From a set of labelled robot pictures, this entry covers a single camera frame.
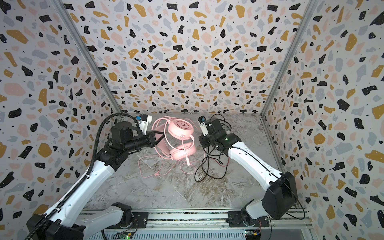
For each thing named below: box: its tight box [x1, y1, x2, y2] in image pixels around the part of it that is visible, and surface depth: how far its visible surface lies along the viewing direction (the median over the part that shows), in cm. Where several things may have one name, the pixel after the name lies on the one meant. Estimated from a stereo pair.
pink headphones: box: [154, 118, 197, 166], surface depth 57 cm
